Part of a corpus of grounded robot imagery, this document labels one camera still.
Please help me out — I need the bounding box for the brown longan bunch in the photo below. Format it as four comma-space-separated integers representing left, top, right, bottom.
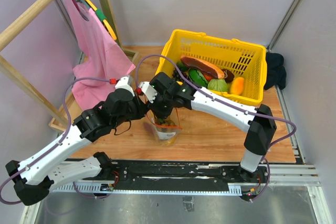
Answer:
155, 118, 176, 127

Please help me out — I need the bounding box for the clear zip bag orange zipper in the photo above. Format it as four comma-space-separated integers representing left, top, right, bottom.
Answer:
141, 109, 183, 146

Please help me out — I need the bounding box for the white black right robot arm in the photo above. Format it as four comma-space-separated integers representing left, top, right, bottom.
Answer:
139, 72, 277, 182

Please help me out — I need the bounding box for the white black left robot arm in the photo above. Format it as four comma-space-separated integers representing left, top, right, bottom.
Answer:
6, 88, 148, 206

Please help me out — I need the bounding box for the dark purple grape bunch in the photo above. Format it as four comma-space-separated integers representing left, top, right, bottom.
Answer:
172, 69, 189, 82

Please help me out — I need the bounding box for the green lime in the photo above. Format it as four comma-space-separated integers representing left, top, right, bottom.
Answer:
176, 61, 189, 72

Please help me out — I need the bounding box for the green watermelon slice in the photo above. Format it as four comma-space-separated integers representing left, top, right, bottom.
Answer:
188, 69, 208, 88

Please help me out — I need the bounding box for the brown glazed hot dog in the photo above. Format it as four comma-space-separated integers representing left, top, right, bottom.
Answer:
180, 55, 226, 79

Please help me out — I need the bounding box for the orange carrot piece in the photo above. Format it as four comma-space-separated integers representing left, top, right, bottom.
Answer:
204, 74, 213, 82

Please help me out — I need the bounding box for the green cabbage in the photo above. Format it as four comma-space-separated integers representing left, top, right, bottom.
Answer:
207, 79, 228, 92

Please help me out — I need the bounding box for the pink shirt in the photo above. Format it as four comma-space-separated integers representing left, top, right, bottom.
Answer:
64, 0, 135, 110

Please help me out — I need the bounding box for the dark brown chestnut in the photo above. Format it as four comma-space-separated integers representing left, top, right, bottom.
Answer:
222, 69, 235, 83

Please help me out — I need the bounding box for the wooden clothes rack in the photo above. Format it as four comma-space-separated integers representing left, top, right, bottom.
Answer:
0, 0, 141, 145

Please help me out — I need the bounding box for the orange yellow mango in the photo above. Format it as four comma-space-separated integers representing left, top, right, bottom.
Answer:
230, 77, 245, 95

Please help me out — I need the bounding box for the yellow plastic shopping basket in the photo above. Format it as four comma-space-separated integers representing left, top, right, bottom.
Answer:
162, 29, 267, 105

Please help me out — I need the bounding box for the yellow green clothes hanger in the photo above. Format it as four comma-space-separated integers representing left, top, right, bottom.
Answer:
85, 0, 117, 41

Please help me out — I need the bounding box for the black cloth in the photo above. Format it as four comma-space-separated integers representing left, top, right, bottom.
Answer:
264, 52, 287, 90

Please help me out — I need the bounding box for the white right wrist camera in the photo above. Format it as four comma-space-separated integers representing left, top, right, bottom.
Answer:
135, 81, 158, 103

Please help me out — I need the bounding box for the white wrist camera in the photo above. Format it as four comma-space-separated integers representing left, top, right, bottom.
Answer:
109, 75, 135, 96
135, 81, 158, 103

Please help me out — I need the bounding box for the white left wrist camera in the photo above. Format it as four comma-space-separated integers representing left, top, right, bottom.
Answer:
109, 75, 135, 96

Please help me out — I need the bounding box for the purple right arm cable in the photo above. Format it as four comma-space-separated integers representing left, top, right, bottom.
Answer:
134, 55, 298, 204

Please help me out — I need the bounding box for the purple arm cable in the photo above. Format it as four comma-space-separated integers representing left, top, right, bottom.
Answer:
134, 55, 298, 204
0, 77, 113, 206

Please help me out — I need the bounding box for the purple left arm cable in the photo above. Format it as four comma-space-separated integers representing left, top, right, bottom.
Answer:
0, 77, 113, 206

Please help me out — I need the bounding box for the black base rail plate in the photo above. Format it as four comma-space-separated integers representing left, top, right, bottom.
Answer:
81, 158, 271, 193

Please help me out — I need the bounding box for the aluminium frame post left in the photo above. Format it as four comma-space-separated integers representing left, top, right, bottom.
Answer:
53, 0, 84, 63

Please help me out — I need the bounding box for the aluminium frame post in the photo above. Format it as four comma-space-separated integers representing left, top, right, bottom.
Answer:
266, 0, 302, 51
53, 0, 84, 63

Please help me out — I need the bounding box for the aluminium frame post right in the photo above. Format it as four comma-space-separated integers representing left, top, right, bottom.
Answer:
266, 0, 302, 51

